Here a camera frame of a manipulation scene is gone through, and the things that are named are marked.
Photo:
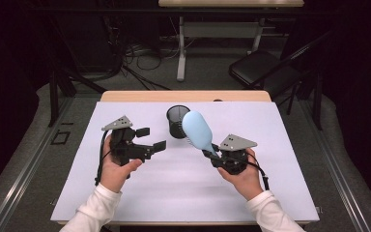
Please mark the black metal stand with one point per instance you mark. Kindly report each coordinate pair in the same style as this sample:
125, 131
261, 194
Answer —
54, 96

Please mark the person's right hand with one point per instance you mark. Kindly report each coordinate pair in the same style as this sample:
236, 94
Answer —
248, 182

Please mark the black floor socket frame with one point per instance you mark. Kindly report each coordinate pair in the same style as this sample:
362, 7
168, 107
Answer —
60, 138

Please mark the black mesh cup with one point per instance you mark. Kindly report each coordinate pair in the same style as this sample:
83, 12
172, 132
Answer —
174, 124

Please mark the person's left hand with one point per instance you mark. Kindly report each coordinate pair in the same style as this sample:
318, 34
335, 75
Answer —
114, 175

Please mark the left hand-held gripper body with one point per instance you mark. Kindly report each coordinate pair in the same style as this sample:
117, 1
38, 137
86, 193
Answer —
122, 151

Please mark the light blue hairbrush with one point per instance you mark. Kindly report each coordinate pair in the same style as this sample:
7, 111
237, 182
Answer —
197, 130

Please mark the white-legged desk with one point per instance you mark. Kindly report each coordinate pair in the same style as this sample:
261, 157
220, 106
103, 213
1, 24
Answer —
219, 30

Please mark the black folding chair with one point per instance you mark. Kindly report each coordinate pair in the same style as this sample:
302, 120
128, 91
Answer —
257, 66

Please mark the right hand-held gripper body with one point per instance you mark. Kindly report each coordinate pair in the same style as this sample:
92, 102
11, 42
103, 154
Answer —
233, 159

